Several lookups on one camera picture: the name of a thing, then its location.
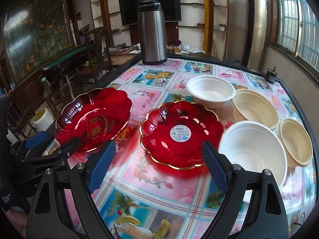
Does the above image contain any red glass plate with lettering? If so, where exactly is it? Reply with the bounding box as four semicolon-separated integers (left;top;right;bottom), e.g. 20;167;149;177
55;87;132;153

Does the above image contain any large white foam bowl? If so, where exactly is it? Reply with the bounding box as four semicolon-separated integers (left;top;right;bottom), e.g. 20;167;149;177
218;121;288;188

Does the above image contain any beige plastic bowl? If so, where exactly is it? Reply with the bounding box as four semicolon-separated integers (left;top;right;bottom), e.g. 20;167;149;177
279;118;313;168
231;89;279;129

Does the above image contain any red glass plate with sticker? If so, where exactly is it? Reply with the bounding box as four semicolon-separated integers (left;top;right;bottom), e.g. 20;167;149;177
140;100;224;170

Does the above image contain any white tape roll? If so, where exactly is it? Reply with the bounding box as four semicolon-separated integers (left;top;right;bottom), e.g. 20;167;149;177
32;108;55;132

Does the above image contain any green mahjong table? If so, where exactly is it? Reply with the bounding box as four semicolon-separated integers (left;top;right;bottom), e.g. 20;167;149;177
41;46;87;79

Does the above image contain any colourful printed tablecloth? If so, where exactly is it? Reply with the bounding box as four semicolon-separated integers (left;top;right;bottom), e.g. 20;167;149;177
42;57;317;239

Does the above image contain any dark wooden chair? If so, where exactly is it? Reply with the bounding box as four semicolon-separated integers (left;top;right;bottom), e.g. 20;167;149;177
75;26;113;84

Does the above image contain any framed floral painting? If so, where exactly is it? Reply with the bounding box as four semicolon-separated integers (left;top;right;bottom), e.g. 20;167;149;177
3;0;73;84

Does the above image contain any small white foam bowl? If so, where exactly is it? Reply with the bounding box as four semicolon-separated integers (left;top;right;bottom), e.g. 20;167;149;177
186;75;236;109

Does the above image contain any small black jar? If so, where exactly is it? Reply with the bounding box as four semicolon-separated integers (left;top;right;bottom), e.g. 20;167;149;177
265;66;277;84

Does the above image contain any stainless steel thermos jug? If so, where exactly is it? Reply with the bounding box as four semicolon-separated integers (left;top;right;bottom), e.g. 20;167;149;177
137;10;167;65

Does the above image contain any black television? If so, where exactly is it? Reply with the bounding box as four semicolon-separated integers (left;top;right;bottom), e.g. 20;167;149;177
118;0;182;25

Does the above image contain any tall standing air conditioner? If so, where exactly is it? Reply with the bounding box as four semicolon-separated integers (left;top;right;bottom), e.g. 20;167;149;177
242;0;268;70

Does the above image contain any white wall shelving unit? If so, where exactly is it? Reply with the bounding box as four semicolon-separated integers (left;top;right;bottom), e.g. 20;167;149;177
90;0;229;60

